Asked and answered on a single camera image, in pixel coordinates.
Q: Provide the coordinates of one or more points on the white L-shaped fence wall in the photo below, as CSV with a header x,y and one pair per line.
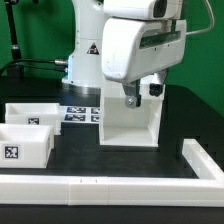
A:
x,y
206,190

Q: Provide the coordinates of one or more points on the white drawer tray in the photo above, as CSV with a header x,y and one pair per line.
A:
x,y
25,146
34,114

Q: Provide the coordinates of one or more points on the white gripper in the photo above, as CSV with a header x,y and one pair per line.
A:
x,y
133,49

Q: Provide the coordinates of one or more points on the white drawer cabinet box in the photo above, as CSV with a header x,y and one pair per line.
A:
x,y
120,125

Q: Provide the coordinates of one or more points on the white marker tag sheet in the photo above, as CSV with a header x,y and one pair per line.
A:
x,y
78,114

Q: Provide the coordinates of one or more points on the white rear drawer tray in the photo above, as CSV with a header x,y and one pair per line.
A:
x,y
34,114

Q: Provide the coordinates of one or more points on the black camera stand pole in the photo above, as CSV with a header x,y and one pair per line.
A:
x,y
13,70

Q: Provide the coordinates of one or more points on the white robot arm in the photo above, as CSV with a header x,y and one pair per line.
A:
x,y
84,64

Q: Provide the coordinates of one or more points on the white front drawer tray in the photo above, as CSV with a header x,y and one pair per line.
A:
x,y
25,146

